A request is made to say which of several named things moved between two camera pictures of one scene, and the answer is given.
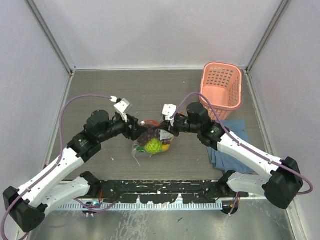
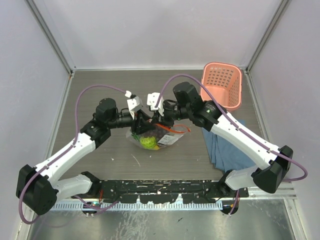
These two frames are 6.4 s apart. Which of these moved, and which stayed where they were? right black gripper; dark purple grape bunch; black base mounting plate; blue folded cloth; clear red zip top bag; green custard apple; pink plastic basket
Moved: clear red zip top bag; green custard apple; right black gripper; dark purple grape bunch
Stayed: black base mounting plate; pink plastic basket; blue folded cloth
